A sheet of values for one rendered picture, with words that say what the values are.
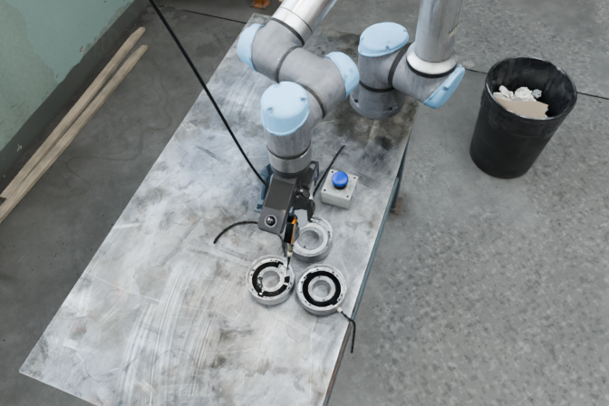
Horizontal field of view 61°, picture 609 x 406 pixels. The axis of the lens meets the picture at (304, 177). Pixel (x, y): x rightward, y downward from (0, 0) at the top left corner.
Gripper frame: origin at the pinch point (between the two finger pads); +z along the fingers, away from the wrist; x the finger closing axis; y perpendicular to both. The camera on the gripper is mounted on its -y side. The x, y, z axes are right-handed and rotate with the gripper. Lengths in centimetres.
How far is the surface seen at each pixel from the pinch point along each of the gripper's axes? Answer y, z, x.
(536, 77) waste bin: 125, 59, -57
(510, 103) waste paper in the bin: 108, 59, -48
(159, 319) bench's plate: -23.6, 13.1, 22.8
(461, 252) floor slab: 57, 94, -44
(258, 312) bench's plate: -15.5, 13.2, 3.1
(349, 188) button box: 17.6, 8.8, -7.2
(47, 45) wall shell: 88, 62, 156
